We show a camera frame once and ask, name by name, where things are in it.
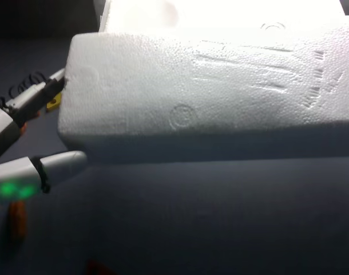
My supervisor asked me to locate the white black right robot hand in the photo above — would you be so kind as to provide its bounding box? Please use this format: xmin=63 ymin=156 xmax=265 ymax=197
xmin=0 ymin=68 xmax=88 ymax=203

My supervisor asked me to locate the white styrofoam block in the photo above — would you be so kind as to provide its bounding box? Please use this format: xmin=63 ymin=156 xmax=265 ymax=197
xmin=57 ymin=19 xmax=349 ymax=164

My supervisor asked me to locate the moulded styrofoam tray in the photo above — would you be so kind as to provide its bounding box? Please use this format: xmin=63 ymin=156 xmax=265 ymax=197
xmin=98 ymin=0 xmax=349 ymax=34

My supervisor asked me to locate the yellow-orange toy block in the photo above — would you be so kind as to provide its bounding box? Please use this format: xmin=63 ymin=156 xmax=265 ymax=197
xmin=46 ymin=93 xmax=63 ymax=112

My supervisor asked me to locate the orange elongated toy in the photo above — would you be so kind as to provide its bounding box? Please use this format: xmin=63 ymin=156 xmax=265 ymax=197
xmin=7 ymin=200 xmax=29 ymax=245

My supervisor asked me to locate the grey table cloth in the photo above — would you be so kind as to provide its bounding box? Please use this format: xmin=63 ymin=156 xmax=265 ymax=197
xmin=0 ymin=34 xmax=349 ymax=275

